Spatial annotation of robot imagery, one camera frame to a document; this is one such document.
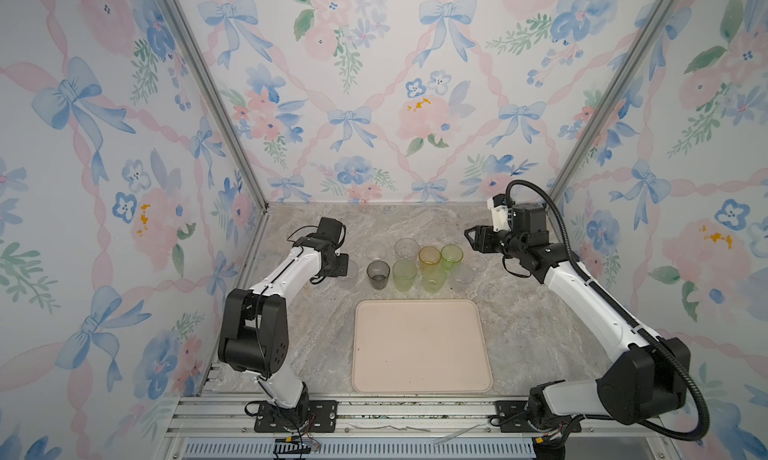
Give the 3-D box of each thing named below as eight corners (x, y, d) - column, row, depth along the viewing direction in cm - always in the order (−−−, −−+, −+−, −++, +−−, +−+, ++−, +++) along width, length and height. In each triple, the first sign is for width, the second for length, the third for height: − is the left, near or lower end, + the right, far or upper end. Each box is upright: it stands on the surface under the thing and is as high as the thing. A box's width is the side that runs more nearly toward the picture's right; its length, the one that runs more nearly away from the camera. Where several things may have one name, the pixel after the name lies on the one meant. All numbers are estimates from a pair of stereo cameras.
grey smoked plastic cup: (377, 293, 97) (377, 280, 91) (365, 280, 100) (364, 266, 94) (392, 282, 100) (392, 269, 93) (380, 270, 103) (379, 256, 96)
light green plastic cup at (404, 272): (392, 291, 98) (393, 278, 92) (392, 272, 103) (392, 258, 97) (415, 291, 98) (417, 278, 92) (414, 272, 103) (415, 258, 97)
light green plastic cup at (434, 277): (422, 293, 98) (424, 284, 94) (421, 271, 103) (422, 262, 99) (446, 293, 98) (448, 284, 94) (443, 272, 103) (445, 262, 99)
